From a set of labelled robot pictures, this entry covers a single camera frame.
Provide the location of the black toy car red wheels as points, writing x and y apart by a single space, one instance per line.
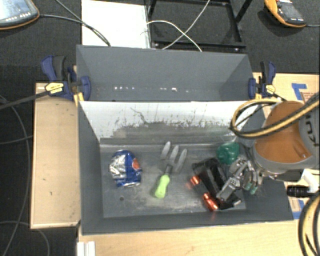
211 175

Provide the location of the crushed blue drink can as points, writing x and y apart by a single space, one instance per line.
126 168

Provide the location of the black cylinder on white bracket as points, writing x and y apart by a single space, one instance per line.
297 191

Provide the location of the grey metal bin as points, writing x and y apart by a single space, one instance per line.
155 75

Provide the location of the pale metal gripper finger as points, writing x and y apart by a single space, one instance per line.
236 166
228 188

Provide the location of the pale wood flat board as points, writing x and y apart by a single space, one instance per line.
56 155

